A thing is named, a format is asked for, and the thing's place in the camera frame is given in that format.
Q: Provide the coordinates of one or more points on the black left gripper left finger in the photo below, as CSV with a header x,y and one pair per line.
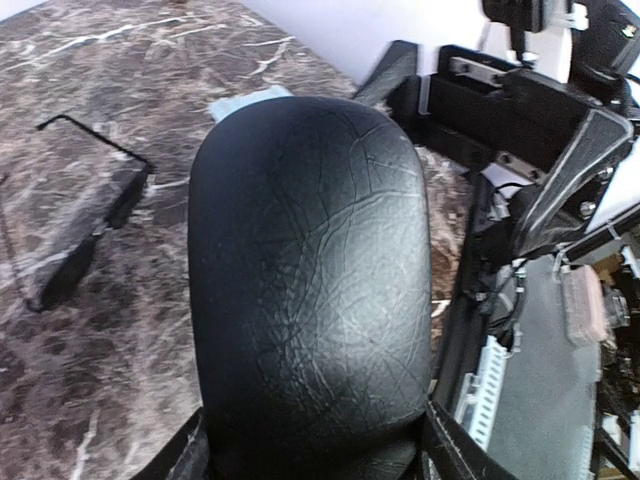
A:
x,y
185,456

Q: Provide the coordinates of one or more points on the light blue cleaning cloth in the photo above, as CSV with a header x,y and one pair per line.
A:
x,y
222,108

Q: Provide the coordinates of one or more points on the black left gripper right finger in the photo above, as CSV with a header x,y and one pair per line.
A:
x,y
453,452

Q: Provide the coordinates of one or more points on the black glasses case beige lining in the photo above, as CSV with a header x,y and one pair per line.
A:
x,y
310,275

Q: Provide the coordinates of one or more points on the white slotted cable duct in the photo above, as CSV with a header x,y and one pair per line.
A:
x,y
480,393

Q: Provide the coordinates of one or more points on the black aviator sunglasses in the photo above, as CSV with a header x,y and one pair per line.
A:
x,y
108,210

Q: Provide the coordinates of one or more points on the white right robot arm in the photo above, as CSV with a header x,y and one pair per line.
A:
x,y
588,45

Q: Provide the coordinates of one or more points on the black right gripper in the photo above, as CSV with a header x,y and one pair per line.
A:
x,y
477,109

